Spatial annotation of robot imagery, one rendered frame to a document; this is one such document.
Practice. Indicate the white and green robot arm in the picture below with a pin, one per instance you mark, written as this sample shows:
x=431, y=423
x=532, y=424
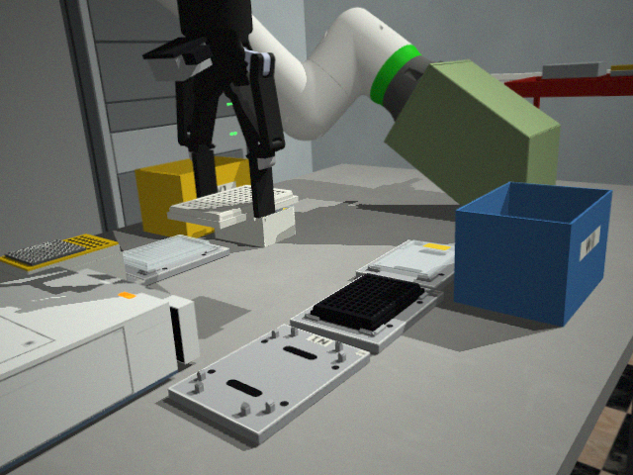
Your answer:
x=353, y=58

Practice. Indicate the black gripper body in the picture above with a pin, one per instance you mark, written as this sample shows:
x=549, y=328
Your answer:
x=230, y=23

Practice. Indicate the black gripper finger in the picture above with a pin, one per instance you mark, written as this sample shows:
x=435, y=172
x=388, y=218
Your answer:
x=198, y=110
x=257, y=109

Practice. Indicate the blue open-top box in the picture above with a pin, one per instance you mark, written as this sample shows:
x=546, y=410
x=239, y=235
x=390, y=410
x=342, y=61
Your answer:
x=530, y=250

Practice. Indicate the yellow open-top bin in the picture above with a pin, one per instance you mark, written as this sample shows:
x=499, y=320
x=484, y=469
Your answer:
x=172, y=184

